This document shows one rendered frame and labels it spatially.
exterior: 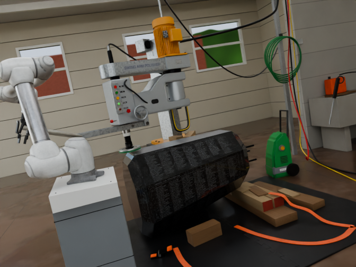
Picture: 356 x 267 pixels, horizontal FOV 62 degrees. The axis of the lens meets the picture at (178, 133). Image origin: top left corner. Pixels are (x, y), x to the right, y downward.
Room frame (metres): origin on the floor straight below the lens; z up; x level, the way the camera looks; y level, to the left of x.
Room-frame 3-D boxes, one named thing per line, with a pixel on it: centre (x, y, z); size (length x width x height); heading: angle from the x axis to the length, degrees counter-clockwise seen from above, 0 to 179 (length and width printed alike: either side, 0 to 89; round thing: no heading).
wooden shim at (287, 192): (3.03, -1.04, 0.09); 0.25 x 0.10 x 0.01; 16
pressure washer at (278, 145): (3.92, -1.30, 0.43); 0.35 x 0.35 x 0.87; 6
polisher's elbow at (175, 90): (3.24, -0.06, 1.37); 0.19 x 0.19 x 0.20
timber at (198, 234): (2.53, -0.07, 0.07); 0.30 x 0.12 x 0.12; 115
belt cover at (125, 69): (3.07, 0.20, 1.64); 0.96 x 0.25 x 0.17; 123
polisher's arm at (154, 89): (3.08, 0.16, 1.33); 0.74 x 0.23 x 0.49; 123
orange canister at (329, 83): (4.93, -2.77, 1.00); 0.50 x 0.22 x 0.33; 104
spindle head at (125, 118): (2.92, 0.43, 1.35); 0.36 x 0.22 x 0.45; 123
